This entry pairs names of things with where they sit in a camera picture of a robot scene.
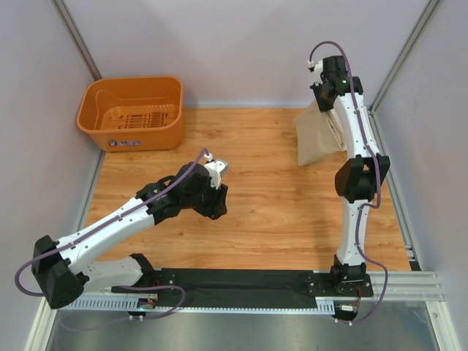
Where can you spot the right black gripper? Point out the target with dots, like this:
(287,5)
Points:
(316,87)

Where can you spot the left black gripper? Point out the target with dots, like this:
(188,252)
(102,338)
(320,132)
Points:
(216,208)

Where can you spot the beige t shirt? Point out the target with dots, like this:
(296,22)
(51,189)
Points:
(314,136)

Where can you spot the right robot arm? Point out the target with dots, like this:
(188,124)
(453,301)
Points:
(358,182)

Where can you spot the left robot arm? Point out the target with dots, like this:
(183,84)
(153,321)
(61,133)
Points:
(66,268)

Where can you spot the folded white t shirt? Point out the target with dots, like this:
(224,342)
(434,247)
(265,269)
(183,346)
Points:
(336,128)

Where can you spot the orange plastic basket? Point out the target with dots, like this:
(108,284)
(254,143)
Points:
(133,114)

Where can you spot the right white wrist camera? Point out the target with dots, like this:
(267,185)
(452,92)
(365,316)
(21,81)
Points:
(315,67)

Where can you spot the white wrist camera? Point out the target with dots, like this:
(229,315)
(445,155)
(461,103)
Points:
(216,169)
(315,67)

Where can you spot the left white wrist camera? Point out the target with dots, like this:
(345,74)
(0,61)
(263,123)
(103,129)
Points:
(216,169)

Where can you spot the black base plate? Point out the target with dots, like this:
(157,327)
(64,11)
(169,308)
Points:
(263,289)

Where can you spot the right aluminium frame post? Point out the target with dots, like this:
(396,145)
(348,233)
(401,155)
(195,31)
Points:
(423,20)

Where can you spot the aluminium frame post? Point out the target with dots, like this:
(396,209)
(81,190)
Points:
(66,18)
(423,20)

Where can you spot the left aluminium frame post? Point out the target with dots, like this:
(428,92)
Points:
(66,18)

